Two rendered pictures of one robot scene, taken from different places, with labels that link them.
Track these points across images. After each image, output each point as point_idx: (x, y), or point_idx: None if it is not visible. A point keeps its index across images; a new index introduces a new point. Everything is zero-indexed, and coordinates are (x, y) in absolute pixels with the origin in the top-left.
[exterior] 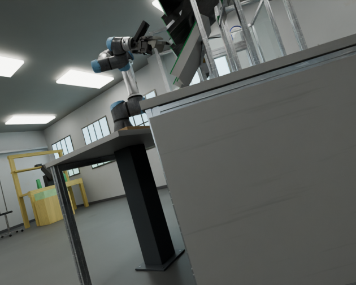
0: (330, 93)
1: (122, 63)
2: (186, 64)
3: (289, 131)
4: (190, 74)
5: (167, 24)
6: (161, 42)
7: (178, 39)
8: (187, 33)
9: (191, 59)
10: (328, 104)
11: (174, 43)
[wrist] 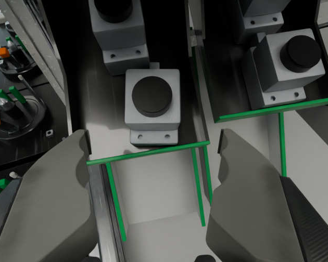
0: None
1: None
2: (262, 149)
3: None
4: (158, 169)
5: (318, 57)
6: (85, 164)
7: (239, 96)
8: (211, 57)
9: (239, 132)
10: None
11: (244, 118)
